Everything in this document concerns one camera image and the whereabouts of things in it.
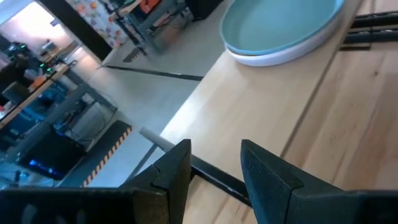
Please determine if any wooden desk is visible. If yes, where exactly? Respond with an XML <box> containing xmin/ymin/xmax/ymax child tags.
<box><xmin>0</xmin><ymin>63</ymin><xmax>72</xmax><ymax>125</ymax></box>

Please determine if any hazard striped floor mat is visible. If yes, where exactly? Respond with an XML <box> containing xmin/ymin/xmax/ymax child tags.
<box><xmin>58</xmin><ymin>119</ymin><xmax>134</xmax><ymax>188</ymax></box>

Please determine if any black aluminium rig frame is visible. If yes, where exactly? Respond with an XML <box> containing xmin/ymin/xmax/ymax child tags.
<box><xmin>340</xmin><ymin>11</ymin><xmax>398</xmax><ymax>52</ymax></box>

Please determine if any grey metal workbench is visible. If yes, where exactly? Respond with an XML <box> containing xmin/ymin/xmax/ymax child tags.
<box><xmin>6</xmin><ymin>83</ymin><xmax>118</xmax><ymax>162</ymax></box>

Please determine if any light grey speckled plate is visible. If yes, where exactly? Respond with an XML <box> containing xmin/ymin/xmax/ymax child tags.
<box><xmin>225</xmin><ymin>6</ymin><xmax>346</xmax><ymax>68</ymax></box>

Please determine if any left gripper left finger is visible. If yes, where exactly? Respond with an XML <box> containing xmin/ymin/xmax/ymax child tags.
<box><xmin>121</xmin><ymin>139</ymin><xmax>192</xmax><ymax>224</ymax></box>

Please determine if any black pillar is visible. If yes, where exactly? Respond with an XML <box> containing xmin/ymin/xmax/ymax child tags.
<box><xmin>40</xmin><ymin>0</ymin><xmax>113</xmax><ymax>62</ymax></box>

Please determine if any black box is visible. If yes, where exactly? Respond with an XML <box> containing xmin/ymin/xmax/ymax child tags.
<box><xmin>185</xmin><ymin>0</ymin><xmax>224</xmax><ymax>21</ymax></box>

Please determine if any person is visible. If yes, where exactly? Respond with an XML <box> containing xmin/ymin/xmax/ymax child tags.
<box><xmin>0</xmin><ymin>52</ymin><xmax>34</xmax><ymax>106</ymax></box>

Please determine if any colourful floral poster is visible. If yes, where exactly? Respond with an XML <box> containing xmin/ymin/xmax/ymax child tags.
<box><xmin>67</xmin><ymin>0</ymin><xmax>130</xmax><ymax>47</ymax></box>

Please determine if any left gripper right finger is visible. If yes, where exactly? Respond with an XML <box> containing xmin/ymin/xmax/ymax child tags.
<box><xmin>241</xmin><ymin>139</ymin><xmax>343</xmax><ymax>224</ymax></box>

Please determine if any grey-green plate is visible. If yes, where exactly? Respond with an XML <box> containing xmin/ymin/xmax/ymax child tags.
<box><xmin>219</xmin><ymin>0</ymin><xmax>346</xmax><ymax>57</ymax></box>

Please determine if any black device with blue light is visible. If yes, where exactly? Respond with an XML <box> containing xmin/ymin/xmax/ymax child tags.
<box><xmin>18</xmin><ymin>132</ymin><xmax>86</xmax><ymax>182</ymax></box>

